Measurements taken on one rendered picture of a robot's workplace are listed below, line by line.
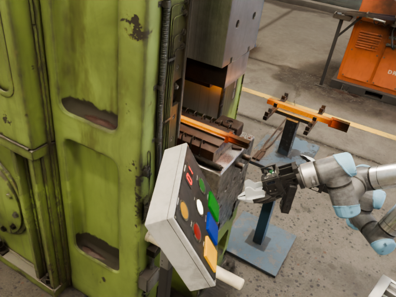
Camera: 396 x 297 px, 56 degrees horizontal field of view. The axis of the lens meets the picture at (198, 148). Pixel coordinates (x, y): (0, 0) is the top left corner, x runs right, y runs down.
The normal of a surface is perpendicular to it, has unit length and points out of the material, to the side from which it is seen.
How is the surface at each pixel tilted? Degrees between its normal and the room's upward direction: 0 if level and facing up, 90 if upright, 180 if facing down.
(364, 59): 90
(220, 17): 90
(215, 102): 90
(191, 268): 90
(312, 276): 0
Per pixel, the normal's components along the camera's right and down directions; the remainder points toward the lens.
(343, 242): 0.11, -0.82
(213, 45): -0.49, 0.44
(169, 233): -0.07, 0.55
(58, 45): 0.80, 0.41
